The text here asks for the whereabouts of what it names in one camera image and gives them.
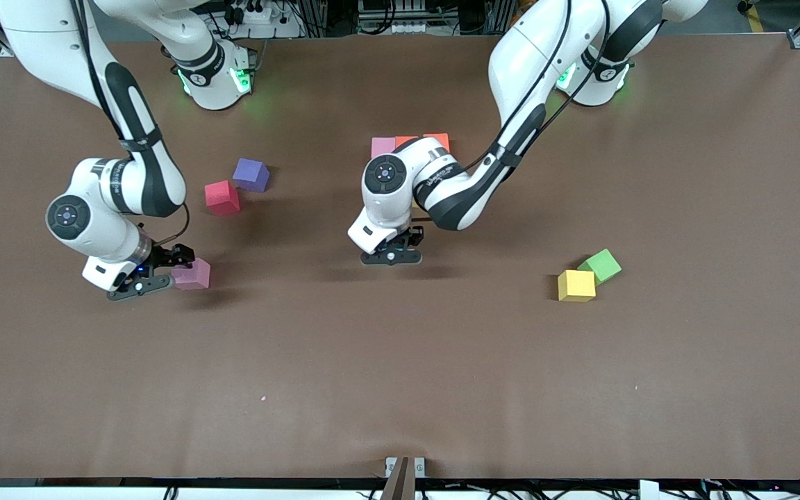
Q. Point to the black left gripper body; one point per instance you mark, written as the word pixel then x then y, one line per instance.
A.
pixel 408 238

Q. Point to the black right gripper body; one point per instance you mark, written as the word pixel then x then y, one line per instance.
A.
pixel 162 256

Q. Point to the pink foam block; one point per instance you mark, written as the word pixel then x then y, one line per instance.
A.
pixel 195 274
pixel 382 146

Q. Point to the orange foam block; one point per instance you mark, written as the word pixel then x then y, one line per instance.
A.
pixel 405 139
pixel 440 140

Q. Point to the yellow foam block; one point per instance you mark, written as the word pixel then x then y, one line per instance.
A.
pixel 576 285

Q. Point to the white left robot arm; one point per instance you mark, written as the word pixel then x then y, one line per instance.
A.
pixel 525 62

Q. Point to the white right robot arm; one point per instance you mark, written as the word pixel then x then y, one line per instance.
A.
pixel 94 215

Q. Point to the red foam block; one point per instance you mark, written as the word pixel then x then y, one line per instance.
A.
pixel 223 197

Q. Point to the light purple foam block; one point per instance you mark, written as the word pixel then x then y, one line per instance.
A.
pixel 251 174

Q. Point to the brown table cover mat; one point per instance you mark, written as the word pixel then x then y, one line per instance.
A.
pixel 400 389

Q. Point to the green foam block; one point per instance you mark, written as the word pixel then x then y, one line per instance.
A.
pixel 600 265

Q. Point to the grey equipment rack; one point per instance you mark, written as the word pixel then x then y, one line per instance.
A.
pixel 400 21

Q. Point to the white power strip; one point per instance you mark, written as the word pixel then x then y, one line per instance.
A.
pixel 254 15

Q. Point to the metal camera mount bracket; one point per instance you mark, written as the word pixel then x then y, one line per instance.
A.
pixel 405 476

